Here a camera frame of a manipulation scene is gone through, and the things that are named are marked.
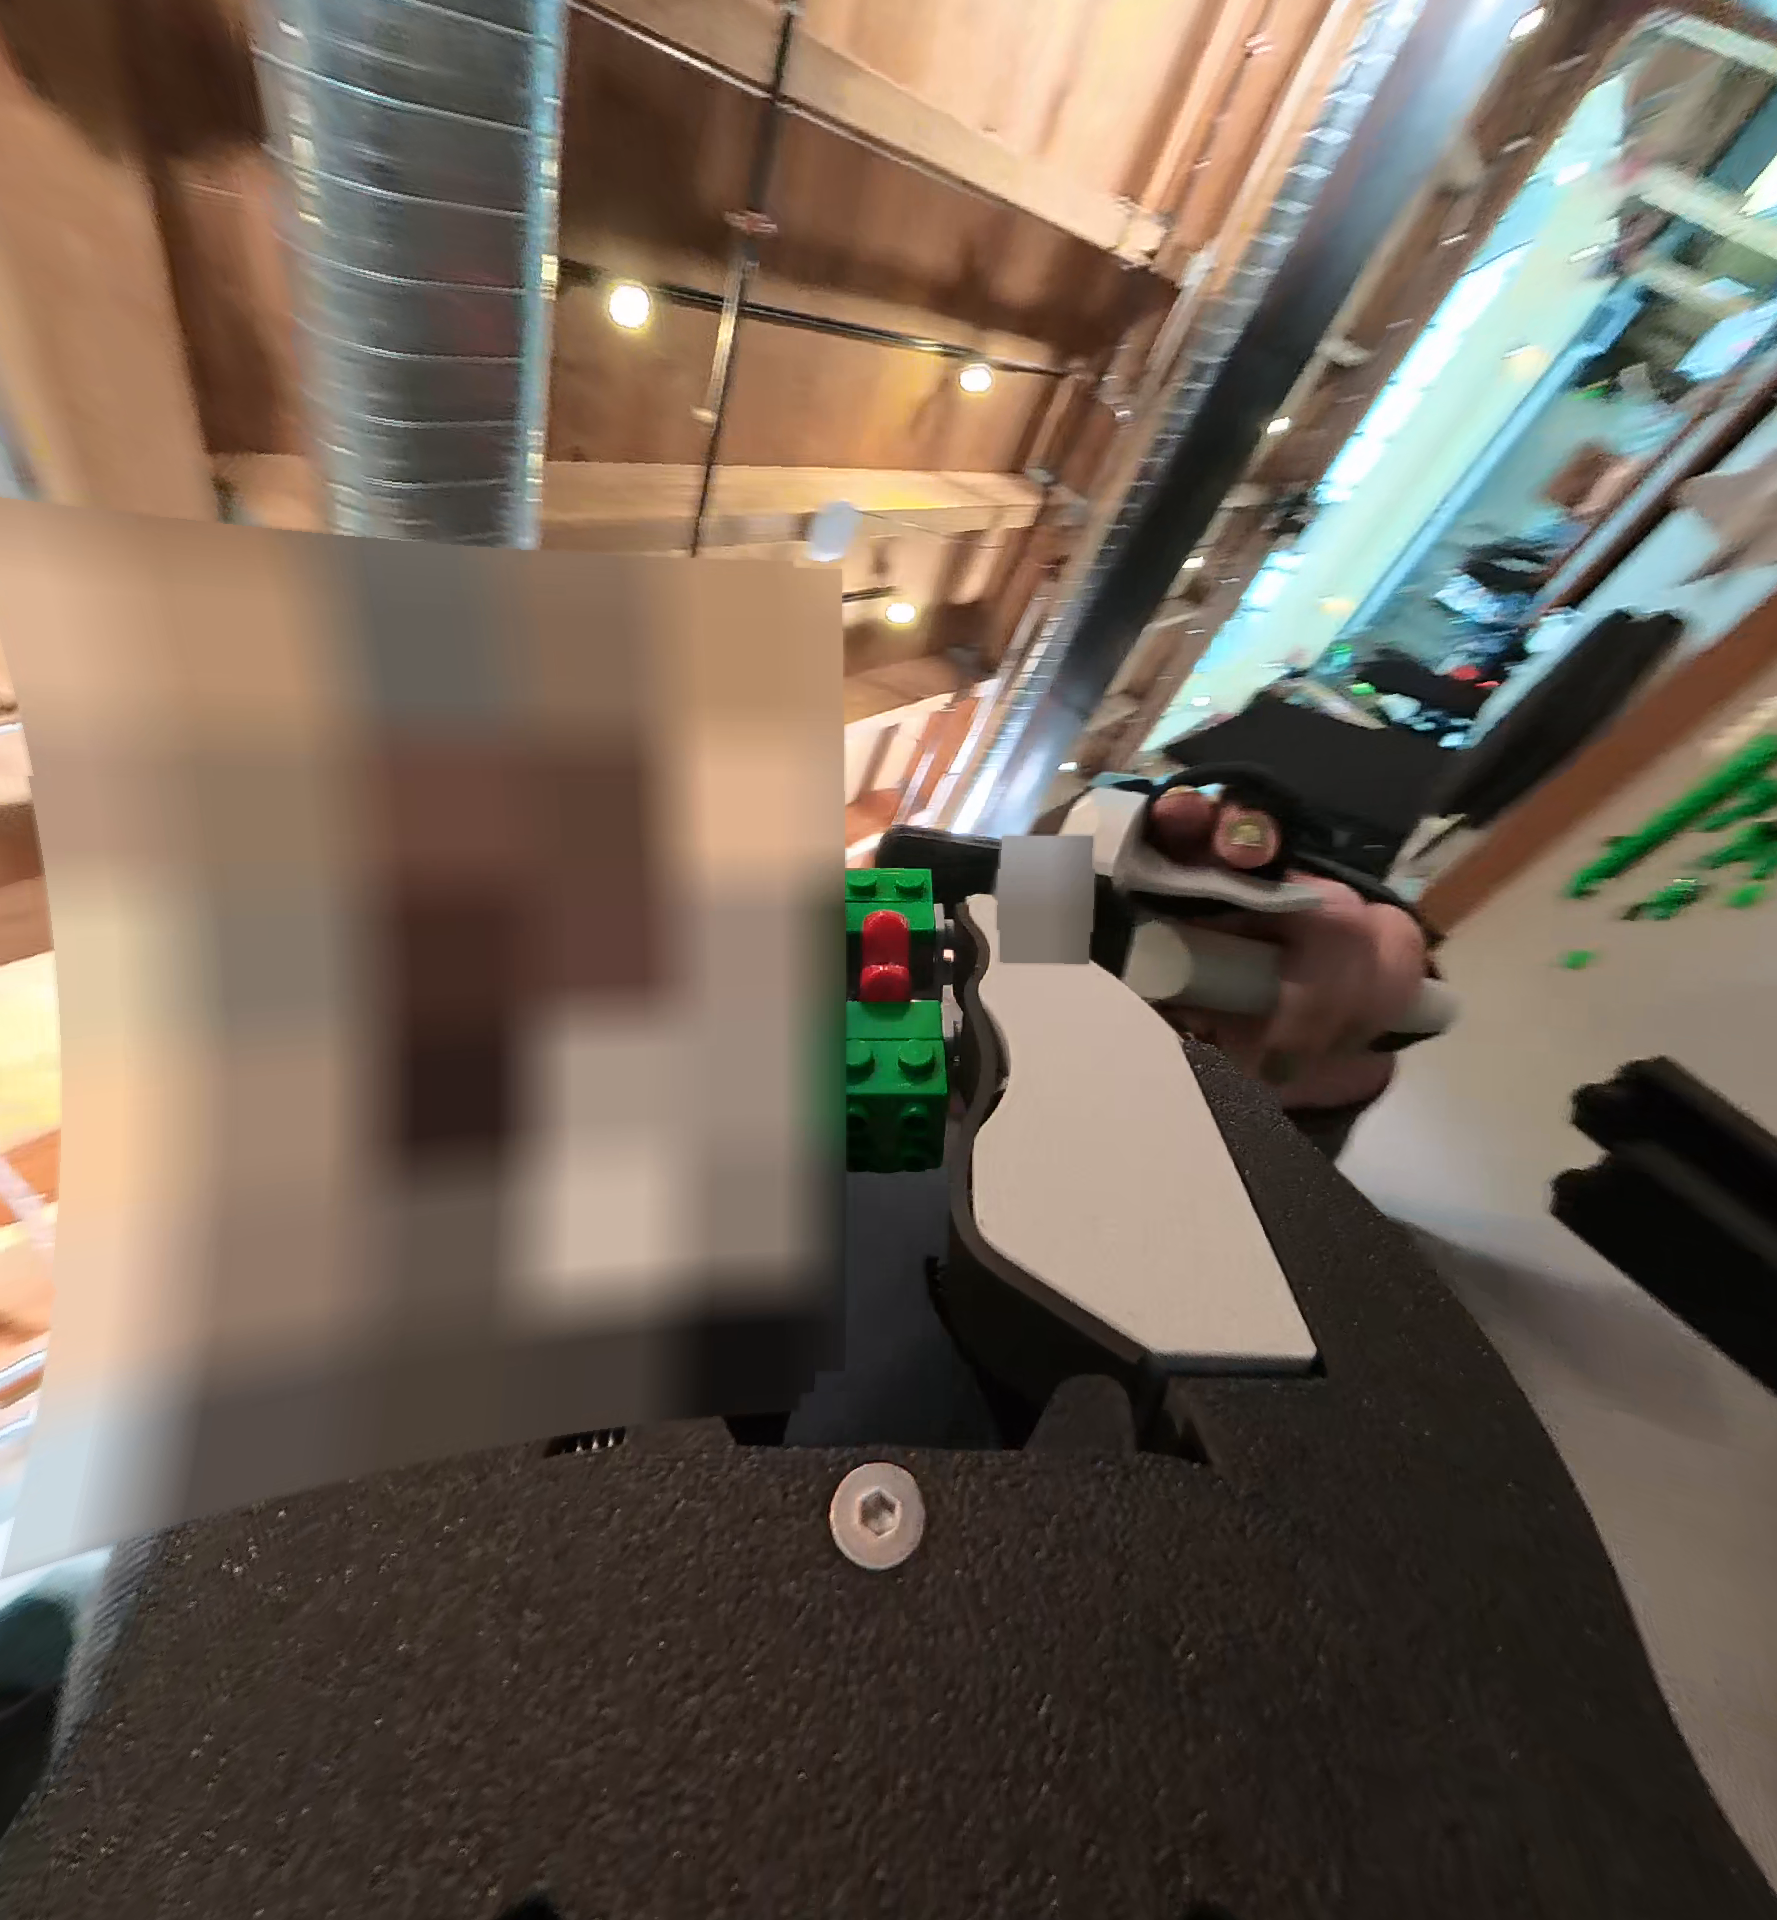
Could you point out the person's left hand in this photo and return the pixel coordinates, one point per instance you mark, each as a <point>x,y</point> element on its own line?
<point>1345,1004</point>

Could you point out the green red brick assembly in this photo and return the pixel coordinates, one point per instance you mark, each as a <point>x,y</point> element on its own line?
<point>896,1081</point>

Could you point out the pile of loose green bricks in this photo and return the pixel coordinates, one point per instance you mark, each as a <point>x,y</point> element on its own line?
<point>1713,839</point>

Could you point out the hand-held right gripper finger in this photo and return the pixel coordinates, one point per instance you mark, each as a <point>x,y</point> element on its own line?
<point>1128,1183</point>

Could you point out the grey brick base black beams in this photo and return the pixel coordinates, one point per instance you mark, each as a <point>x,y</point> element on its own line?
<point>1713,1229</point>

